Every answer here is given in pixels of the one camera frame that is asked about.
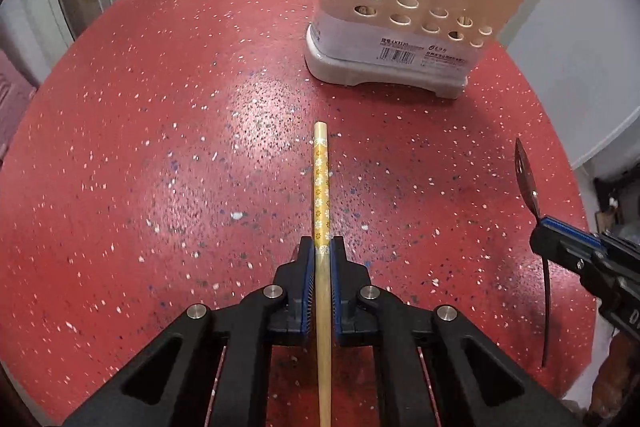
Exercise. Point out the orange brown cloth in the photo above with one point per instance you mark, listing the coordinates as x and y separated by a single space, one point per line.
620 382

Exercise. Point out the patterned bamboo chopstick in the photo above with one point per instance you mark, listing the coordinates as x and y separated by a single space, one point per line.
321 187

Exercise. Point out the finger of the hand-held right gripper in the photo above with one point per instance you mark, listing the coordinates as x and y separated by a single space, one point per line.
565 242

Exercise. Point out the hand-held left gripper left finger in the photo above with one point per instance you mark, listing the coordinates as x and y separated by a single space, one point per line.
306 292

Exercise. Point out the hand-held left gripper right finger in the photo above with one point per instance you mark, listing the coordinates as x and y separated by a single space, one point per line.
338 292

